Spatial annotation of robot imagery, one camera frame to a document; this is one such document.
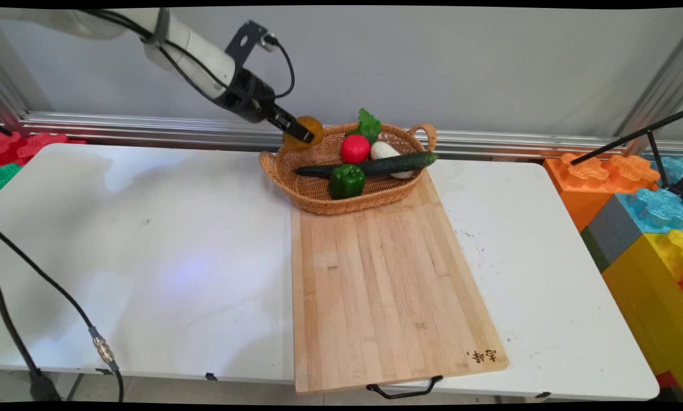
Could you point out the aluminium frame rail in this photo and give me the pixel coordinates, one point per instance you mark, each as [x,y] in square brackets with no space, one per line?
[147,128]

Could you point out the red tomato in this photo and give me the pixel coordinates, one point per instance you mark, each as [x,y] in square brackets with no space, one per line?
[355,148]

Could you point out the brown potato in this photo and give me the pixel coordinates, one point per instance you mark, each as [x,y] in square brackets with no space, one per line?
[314,128]

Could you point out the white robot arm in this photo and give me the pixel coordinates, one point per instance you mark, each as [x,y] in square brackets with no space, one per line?
[193,48]

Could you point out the grey foam block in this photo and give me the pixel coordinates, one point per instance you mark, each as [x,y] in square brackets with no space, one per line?
[613,231]

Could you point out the green lettuce leaf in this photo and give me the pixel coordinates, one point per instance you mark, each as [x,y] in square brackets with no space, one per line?
[369,124]

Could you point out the blue foam block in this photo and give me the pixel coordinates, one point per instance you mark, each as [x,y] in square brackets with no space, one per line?
[661,208]

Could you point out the dark green cucumber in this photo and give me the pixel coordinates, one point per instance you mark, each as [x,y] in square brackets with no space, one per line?
[401,164]

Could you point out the white radish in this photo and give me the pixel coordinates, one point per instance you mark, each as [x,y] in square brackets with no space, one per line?
[381,149]

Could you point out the green bell pepper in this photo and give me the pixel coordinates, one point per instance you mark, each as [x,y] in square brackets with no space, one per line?
[347,181]

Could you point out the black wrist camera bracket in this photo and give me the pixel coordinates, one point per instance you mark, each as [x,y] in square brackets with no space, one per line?
[249,40]

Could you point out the black tripod stand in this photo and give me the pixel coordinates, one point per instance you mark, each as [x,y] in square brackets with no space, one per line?
[621,138]

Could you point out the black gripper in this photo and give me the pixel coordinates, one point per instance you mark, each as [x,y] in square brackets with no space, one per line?
[247,94]

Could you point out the woven wicker basket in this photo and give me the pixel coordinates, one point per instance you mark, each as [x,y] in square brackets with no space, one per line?
[318,197]

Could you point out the wooden cutting board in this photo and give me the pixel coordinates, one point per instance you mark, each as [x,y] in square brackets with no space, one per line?
[376,297]

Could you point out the orange foam block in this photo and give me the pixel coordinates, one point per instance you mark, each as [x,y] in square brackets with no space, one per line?
[581,188]

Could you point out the green foam block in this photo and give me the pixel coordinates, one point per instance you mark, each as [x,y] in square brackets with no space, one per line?
[4,176]

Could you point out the aluminium frame post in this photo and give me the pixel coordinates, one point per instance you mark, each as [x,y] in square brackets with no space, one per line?
[7,97]
[661,97]

